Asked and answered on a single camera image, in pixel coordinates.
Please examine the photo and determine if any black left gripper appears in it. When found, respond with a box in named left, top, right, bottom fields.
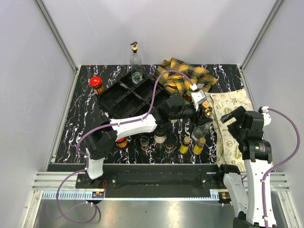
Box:
left=170, top=103, right=213, bottom=127

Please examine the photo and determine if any yellow label bottle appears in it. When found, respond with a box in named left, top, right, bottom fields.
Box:
left=179, top=136, right=191, bottom=154
left=193, top=137, right=206, bottom=155

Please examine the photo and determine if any clear oil bottle gold spout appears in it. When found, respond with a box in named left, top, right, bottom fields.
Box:
left=130, top=41, right=143, bottom=84

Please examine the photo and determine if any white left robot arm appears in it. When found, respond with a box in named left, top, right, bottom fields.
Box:
left=83, top=91, right=209, bottom=188

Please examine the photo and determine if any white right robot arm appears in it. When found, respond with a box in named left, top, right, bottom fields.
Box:
left=215, top=106, right=277, bottom=228

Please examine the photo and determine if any red sauce bottle front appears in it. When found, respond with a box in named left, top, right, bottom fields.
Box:
left=202, top=102, right=210, bottom=110

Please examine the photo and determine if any cream printed cloth bag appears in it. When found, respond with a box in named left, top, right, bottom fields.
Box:
left=201, top=88, right=274, bottom=172

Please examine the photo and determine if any red sauce bottle yellow cap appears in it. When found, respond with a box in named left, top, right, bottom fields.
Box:
left=184, top=88, right=193, bottom=105

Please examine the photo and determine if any small glass jar right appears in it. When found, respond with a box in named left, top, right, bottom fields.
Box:
left=165, top=138, right=175, bottom=153

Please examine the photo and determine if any small glass jar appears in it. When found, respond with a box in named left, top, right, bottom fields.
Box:
left=165, top=138, right=175, bottom=153
left=140, top=136, right=149, bottom=151

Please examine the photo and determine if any black top grinder front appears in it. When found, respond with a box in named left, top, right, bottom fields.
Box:
left=154, top=128, right=166, bottom=144

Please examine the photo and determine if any yellow plaid cloth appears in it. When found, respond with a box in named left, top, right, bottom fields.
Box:
left=153, top=58, right=217, bottom=95

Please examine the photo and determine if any small glass jar left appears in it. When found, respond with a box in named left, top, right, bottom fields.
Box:
left=140, top=136, right=149, bottom=151

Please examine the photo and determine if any black compartment organizer tray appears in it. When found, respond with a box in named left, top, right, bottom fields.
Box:
left=97, top=69, right=178, bottom=119

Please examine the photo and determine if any red lid jar front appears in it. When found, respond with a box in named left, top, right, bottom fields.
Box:
left=116, top=137, right=128, bottom=150

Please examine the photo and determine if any red lid jar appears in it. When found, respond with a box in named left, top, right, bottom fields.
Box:
left=90, top=76, right=105, bottom=95
left=116, top=137, right=128, bottom=150

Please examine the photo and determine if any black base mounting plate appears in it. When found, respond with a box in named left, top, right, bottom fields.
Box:
left=76, top=164, right=240, bottom=201

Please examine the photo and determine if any red lid jar back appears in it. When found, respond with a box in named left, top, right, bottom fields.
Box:
left=90, top=76, right=105, bottom=95

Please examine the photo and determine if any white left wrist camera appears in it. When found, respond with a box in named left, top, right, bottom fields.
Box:
left=190, top=84, right=207, bottom=111

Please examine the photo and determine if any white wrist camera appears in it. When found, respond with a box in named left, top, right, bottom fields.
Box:
left=258, top=106, right=272, bottom=126
left=190, top=84, right=207, bottom=111

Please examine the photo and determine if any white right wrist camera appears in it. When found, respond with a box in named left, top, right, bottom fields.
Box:
left=258, top=106, right=272, bottom=126

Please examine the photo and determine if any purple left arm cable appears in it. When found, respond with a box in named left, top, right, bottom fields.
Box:
left=55, top=69, right=198, bottom=226

